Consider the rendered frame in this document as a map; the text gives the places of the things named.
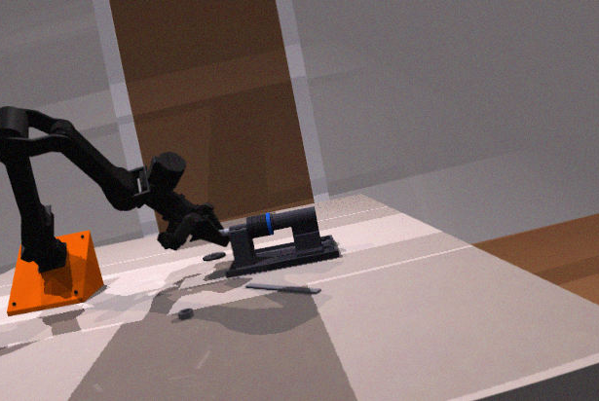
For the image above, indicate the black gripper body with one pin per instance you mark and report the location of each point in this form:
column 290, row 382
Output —
column 187, row 215

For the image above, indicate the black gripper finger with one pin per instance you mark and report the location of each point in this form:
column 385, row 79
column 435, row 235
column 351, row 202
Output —
column 208, row 232
column 215, row 221

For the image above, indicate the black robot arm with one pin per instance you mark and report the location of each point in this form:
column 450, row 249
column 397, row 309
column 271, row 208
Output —
column 38, row 241

